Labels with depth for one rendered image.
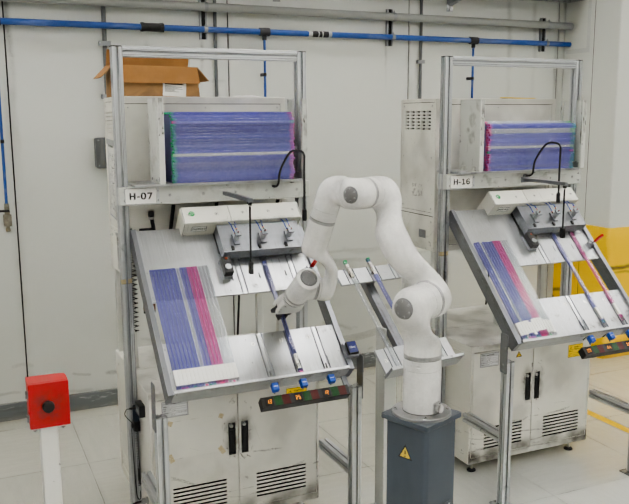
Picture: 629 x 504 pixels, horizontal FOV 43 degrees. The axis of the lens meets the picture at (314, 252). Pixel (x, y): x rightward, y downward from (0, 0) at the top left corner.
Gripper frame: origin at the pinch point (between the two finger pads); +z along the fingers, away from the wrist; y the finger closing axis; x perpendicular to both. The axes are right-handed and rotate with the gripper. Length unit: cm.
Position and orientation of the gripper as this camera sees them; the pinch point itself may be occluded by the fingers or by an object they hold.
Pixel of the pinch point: (281, 314)
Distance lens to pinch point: 301.2
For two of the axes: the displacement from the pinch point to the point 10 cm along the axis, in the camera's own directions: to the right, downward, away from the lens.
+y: -9.1, 0.7, -4.0
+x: 2.5, 8.8, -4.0
